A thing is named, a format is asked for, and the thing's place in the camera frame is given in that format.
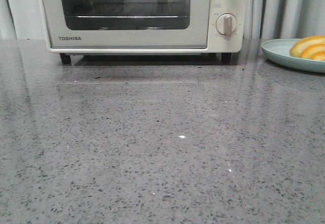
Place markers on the oven glass door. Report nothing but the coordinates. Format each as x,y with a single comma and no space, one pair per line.
127,24

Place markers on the golden croissant bread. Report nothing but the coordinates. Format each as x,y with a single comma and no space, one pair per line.
309,48

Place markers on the lower oven knob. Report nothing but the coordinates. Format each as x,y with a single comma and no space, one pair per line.
226,24

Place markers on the white Toshiba toaster oven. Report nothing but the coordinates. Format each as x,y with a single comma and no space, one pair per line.
216,43

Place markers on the light green plate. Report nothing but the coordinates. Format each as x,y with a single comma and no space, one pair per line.
277,51

